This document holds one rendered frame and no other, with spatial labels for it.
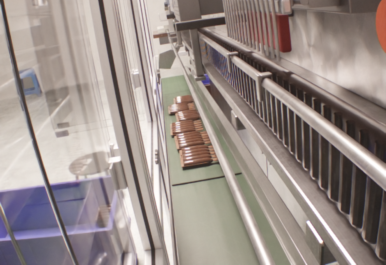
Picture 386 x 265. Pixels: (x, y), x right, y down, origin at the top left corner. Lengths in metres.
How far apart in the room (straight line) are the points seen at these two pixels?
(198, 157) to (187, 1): 0.55
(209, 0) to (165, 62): 0.97
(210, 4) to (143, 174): 0.71
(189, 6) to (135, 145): 0.65
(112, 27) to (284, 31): 0.29
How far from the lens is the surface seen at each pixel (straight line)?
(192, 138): 0.98
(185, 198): 0.71
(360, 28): 0.76
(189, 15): 1.20
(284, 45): 0.46
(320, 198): 0.35
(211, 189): 0.73
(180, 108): 1.30
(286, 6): 0.40
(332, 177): 0.32
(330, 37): 0.89
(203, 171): 0.81
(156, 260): 0.75
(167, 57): 2.14
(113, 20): 0.62
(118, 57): 0.62
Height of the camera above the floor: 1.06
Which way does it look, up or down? 18 degrees down
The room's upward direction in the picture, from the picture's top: 9 degrees counter-clockwise
